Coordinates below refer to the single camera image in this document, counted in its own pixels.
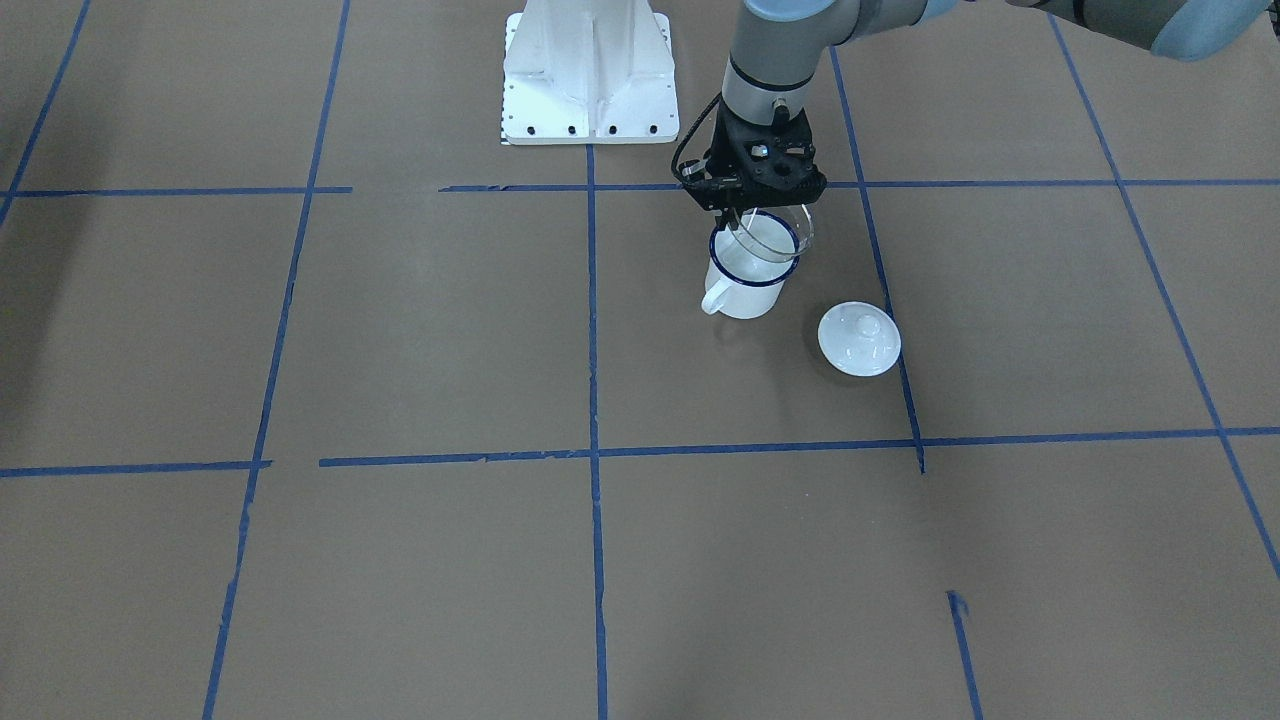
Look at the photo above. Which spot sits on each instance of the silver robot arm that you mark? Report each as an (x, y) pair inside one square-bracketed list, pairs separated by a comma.
[(776, 45)]

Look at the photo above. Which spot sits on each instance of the white enamel mug blue rim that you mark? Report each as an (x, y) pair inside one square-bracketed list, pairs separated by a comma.
[(737, 284)]

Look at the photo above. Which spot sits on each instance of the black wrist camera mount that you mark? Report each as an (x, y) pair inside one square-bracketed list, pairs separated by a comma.
[(749, 166)]

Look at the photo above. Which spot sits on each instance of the white pedestal column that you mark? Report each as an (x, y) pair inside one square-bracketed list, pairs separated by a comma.
[(588, 72)]

